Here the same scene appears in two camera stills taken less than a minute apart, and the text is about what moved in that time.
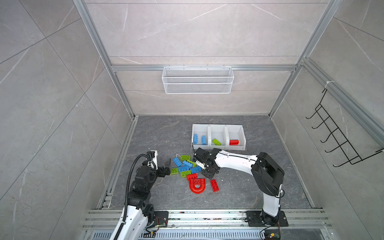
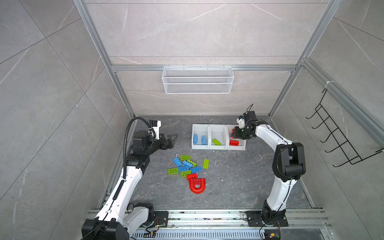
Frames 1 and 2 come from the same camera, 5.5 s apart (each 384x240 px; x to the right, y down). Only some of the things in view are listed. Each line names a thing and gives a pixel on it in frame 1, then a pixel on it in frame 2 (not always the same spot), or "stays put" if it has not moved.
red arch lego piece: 197,185 stays put
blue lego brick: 195,138 stays put
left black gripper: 167,171 → 169,144
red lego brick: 192,176 stays put
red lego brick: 234,142 stays put
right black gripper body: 207,172 → 242,133
